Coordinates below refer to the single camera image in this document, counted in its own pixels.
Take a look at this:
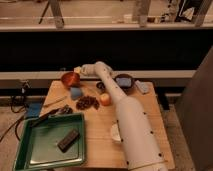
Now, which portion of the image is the dark brown rectangular block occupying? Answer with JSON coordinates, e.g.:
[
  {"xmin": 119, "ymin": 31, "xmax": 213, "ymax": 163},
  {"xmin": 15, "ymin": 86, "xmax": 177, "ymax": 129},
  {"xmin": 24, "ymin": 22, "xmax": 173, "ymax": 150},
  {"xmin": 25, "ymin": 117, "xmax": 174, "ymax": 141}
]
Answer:
[{"xmin": 57, "ymin": 129, "xmax": 80, "ymax": 153}]

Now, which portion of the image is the white plastic cup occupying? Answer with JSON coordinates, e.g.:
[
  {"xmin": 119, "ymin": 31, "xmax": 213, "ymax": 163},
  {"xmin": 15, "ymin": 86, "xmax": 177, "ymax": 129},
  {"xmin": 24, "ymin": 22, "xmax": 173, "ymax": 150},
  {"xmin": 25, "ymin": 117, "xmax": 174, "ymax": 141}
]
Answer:
[{"xmin": 110, "ymin": 124, "xmax": 121, "ymax": 143}]

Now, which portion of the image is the brown grape bunch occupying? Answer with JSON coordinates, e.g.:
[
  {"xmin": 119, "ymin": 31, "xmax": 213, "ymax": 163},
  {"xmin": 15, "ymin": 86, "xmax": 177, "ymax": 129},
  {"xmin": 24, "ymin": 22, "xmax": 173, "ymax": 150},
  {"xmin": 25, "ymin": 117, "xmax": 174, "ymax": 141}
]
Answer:
[{"xmin": 76, "ymin": 96, "xmax": 99, "ymax": 110}]

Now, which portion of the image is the wooden stick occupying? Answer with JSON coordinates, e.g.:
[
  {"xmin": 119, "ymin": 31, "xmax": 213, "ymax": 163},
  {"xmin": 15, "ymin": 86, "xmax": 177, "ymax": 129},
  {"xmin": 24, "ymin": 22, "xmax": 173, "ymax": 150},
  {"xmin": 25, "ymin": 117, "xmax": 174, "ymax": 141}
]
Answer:
[{"xmin": 43, "ymin": 96, "xmax": 67, "ymax": 108}]

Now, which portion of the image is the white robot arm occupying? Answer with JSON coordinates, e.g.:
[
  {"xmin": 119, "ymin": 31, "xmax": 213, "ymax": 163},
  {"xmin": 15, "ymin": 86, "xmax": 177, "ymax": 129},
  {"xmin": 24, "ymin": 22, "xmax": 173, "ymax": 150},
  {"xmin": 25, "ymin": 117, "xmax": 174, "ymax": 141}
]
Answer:
[{"xmin": 74, "ymin": 61, "xmax": 168, "ymax": 171}]

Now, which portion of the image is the blue box on floor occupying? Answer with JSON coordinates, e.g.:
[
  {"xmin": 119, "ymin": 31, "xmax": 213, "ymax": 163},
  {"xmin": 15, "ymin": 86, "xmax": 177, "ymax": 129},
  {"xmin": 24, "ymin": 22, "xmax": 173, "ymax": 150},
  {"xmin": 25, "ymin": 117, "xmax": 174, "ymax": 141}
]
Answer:
[{"xmin": 26, "ymin": 103, "xmax": 42, "ymax": 118}]

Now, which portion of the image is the small metal cup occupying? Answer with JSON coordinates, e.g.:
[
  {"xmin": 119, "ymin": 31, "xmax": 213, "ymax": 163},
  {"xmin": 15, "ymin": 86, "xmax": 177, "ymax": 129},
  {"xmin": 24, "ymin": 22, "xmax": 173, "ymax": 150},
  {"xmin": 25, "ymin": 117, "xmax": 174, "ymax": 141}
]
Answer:
[{"xmin": 96, "ymin": 82, "xmax": 106, "ymax": 92}]

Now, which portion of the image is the dark bowl with blue sponge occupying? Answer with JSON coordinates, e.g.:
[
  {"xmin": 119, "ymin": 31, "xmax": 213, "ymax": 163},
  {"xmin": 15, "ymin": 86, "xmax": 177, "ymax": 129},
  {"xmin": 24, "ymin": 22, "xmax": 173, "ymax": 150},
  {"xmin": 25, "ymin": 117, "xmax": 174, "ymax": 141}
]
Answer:
[{"xmin": 114, "ymin": 74, "xmax": 134, "ymax": 91}]

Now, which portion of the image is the green plastic tray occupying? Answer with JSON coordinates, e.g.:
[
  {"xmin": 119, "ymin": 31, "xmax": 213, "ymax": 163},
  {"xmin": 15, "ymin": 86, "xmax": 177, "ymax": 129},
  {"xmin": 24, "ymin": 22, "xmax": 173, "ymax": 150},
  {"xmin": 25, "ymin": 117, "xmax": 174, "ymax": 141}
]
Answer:
[{"xmin": 13, "ymin": 113, "xmax": 86, "ymax": 171}]

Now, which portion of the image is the black handled tool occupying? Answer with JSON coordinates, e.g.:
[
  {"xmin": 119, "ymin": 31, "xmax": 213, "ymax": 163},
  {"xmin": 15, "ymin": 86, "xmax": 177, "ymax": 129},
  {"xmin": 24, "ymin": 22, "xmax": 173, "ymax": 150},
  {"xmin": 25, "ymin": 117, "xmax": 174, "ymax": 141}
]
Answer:
[{"xmin": 31, "ymin": 105, "xmax": 73, "ymax": 127}]

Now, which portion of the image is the wooden table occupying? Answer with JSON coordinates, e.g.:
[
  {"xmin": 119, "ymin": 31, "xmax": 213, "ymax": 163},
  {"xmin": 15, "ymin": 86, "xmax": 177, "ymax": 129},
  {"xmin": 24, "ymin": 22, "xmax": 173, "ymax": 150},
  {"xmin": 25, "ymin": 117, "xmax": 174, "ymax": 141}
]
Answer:
[{"xmin": 41, "ymin": 81, "xmax": 175, "ymax": 171}]

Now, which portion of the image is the black cable on floor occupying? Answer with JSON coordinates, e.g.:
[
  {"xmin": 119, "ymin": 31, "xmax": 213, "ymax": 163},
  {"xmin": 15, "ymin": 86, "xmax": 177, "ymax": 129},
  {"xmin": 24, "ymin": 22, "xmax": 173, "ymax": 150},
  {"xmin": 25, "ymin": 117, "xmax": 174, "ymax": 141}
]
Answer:
[{"xmin": 0, "ymin": 80, "xmax": 32, "ymax": 143}]

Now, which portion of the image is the orange bowl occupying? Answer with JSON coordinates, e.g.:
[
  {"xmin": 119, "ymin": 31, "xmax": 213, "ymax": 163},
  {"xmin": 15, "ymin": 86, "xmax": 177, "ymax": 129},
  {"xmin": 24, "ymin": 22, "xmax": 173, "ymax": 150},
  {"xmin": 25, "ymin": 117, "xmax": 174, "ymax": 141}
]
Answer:
[{"xmin": 61, "ymin": 71, "xmax": 80, "ymax": 88}]

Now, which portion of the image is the orange apple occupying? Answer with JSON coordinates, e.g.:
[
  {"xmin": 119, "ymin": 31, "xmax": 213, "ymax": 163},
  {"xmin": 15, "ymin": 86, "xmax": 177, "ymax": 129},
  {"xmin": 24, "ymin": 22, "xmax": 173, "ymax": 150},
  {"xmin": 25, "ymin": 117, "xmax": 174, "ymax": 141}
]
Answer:
[{"xmin": 100, "ymin": 93, "xmax": 111, "ymax": 106}]

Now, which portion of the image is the blue sponge block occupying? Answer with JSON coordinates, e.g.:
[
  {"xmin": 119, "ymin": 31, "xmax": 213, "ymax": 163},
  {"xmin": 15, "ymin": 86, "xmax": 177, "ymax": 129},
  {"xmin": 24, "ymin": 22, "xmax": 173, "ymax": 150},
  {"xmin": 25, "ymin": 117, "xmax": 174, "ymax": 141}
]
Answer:
[{"xmin": 70, "ymin": 87, "xmax": 83, "ymax": 100}]

